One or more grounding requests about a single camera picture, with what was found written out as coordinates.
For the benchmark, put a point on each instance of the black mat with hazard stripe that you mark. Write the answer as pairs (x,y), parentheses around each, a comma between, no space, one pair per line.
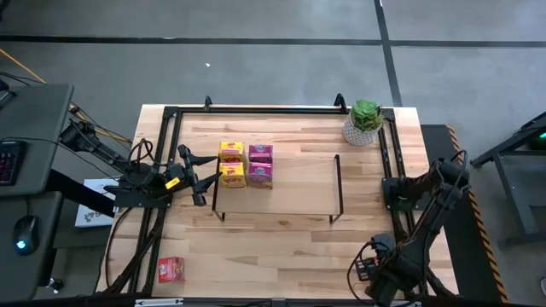
(478,264)

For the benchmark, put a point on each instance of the white printed box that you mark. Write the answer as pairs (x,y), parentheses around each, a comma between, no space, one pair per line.
(91,215)

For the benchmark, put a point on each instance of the black computer mouse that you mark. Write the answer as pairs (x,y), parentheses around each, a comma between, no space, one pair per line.
(25,232)

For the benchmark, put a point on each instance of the black caster wheel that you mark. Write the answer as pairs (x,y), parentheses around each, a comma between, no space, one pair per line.
(55,284)

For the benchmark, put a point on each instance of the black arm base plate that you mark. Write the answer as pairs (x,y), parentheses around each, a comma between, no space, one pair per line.
(389,200)
(136,200)

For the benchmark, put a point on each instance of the black desk support beam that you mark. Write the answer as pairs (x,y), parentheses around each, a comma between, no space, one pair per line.
(81,194)

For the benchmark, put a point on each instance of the wooden shelf with black frame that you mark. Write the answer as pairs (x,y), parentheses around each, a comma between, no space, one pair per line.
(298,187)

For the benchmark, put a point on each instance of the black metal table frame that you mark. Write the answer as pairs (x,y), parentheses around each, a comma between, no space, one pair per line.
(298,110)

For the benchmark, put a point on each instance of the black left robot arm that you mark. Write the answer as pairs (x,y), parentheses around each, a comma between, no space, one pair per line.
(98,149)

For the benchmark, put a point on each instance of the purple Raisin Bran cereal box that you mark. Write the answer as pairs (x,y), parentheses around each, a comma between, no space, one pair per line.
(260,175)
(260,153)

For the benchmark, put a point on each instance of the yellow Corn Pops cereal box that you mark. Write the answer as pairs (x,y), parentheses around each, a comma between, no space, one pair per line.
(233,175)
(231,151)

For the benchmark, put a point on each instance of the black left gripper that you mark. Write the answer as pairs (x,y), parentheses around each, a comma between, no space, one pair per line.
(187,172)

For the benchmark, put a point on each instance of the yellow gripper tag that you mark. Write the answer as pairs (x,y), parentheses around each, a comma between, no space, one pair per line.
(172,183)

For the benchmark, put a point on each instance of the succulent in white patterned pot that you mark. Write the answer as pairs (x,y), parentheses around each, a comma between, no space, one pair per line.
(366,115)

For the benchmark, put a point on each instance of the person's shoe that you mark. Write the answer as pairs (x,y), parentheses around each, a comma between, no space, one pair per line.
(544,286)

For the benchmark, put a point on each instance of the grey metal stand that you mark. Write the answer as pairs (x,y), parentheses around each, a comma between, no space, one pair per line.
(514,200)

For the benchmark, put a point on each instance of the black frame bracket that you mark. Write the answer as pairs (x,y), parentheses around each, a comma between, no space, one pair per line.
(340,101)
(207,102)

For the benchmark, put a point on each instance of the dark desk device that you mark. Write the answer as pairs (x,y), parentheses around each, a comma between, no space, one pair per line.
(3,86)

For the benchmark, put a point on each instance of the black backlit keyboard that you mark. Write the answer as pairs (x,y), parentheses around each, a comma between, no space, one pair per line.
(9,162)

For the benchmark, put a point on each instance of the black device with green light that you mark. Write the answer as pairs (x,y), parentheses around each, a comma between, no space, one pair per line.
(538,140)

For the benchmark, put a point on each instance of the grey desk top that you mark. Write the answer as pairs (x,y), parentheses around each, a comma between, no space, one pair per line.
(25,277)
(38,119)

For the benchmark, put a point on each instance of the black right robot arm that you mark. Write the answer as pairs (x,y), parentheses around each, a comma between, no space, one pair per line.
(426,239)

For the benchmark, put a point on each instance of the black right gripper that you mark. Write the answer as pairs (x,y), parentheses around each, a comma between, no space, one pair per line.
(382,245)

